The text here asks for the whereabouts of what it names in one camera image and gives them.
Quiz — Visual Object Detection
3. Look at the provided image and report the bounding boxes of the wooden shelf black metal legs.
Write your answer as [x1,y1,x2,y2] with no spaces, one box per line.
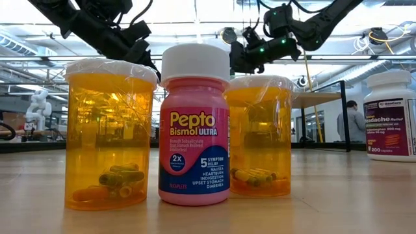
[291,80,352,153]

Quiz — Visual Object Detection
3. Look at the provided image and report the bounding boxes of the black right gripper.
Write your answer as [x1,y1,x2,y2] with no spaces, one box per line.
[229,31,302,75]

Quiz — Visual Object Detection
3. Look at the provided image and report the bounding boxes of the white headache relief bottle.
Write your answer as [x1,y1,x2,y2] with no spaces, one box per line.
[363,70,416,163]

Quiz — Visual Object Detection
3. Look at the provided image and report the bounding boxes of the pink Pepto Bismol bottle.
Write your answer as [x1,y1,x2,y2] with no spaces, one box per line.
[158,43,231,207]

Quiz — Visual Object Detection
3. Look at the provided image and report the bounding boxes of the person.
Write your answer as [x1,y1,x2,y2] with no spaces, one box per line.
[336,99,367,144]

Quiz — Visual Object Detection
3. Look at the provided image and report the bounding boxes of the yellow cable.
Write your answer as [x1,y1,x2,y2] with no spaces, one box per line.
[302,48,325,144]

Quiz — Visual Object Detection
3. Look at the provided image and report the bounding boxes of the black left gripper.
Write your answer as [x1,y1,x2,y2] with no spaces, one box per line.
[97,21,163,81]

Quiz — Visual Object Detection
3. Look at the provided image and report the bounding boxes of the black hose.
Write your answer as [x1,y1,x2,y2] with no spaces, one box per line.
[0,122,17,141]

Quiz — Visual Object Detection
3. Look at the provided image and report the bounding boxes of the amber pill vial white cap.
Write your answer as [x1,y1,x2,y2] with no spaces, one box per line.
[64,57,159,211]
[224,75,295,198]

